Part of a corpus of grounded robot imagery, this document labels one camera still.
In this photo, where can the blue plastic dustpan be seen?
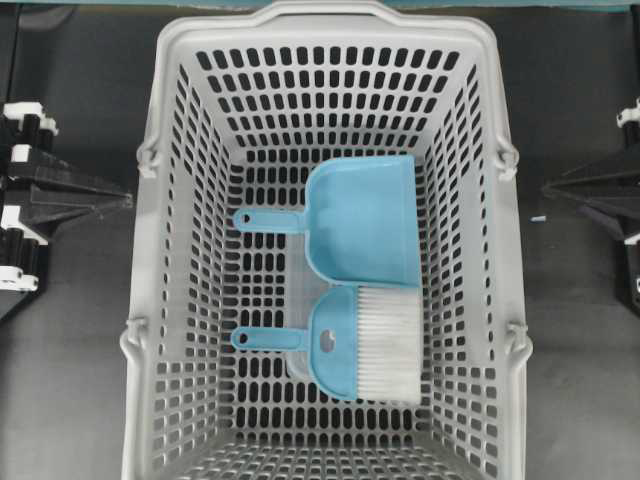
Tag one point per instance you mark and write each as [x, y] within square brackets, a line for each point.
[359, 221]

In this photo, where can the blue hand brush white bristles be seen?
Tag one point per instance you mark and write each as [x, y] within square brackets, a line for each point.
[362, 343]

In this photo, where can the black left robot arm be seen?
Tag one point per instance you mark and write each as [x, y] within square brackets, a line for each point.
[39, 193]

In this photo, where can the grey plastic shopping basket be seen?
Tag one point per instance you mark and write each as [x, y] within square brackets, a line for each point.
[242, 110]

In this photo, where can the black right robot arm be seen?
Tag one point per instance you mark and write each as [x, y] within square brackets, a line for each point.
[607, 192]

